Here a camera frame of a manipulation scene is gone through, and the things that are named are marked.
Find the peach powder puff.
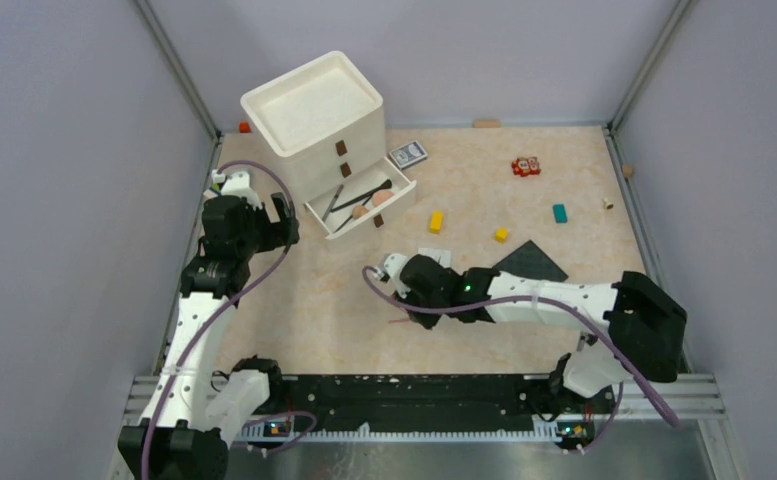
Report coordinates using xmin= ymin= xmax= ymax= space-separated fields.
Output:
xmin=371 ymin=190 xmax=394 ymax=207

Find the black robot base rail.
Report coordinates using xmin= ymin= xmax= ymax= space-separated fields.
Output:
xmin=257 ymin=374 xmax=614 ymax=433

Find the blue playing card deck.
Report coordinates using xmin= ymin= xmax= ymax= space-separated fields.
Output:
xmin=388 ymin=140 xmax=429 ymax=170

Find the white plastic drawer organizer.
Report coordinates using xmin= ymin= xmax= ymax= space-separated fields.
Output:
xmin=240 ymin=51 xmax=418 ymax=247

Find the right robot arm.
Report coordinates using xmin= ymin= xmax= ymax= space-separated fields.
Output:
xmin=381 ymin=253 xmax=687 ymax=412

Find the white false eyelash card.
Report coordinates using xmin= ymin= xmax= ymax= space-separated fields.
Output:
xmin=418 ymin=248 xmax=452 ymax=268

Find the black makeup brush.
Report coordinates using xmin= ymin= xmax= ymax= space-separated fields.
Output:
xmin=329 ymin=179 xmax=393 ymax=213

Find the small yellow cube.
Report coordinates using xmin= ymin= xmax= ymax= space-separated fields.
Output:
xmin=494 ymin=228 xmax=510 ymax=243

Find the wooden block at wall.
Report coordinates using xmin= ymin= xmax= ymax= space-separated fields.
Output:
xmin=472 ymin=118 xmax=501 ymax=129

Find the beige makeup sponge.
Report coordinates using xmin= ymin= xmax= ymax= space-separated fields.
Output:
xmin=352 ymin=205 xmax=369 ymax=220

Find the dark green building baseplate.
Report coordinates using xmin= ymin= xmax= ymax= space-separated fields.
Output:
xmin=493 ymin=240 xmax=569 ymax=282

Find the yellow rectangular toy block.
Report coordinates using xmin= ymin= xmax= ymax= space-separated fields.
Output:
xmin=428 ymin=211 xmax=445 ymax=235

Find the silver eyeliner pencil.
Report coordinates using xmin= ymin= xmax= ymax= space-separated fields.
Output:
xmin=321 ymin=184 xmax=345 ymax=222

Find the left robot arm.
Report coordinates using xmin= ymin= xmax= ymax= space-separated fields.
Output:
xmin=117 ymin=192 xmax=299 ymax=479

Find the teal toy block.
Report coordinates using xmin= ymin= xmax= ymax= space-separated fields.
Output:
xmin=552 ymin=204 xmax=568 ymax=224

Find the thin black pencil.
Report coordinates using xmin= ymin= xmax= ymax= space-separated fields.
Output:
xmin=333 ymin=215 xmax=354 ymax=233

